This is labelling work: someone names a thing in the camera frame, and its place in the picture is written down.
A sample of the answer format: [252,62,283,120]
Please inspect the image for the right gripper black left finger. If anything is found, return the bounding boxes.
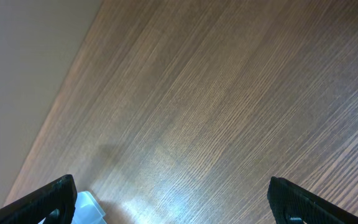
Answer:
[0,174,77,224]

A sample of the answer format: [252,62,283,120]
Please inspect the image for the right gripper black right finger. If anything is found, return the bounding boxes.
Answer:
[267,177,358,224]

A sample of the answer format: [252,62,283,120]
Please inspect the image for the clear plastic storage container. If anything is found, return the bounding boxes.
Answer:
[40,191,106,224]

